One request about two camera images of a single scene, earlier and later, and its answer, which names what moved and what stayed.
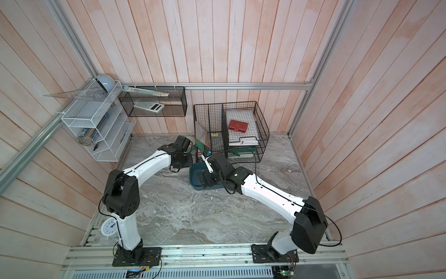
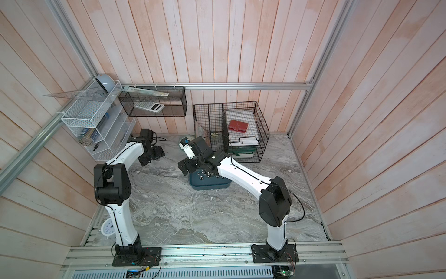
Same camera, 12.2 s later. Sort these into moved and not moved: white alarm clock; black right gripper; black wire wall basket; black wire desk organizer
Moved: black right gripper
Not moved: white alarm clock; black wire desk organizer; black wire wall basket
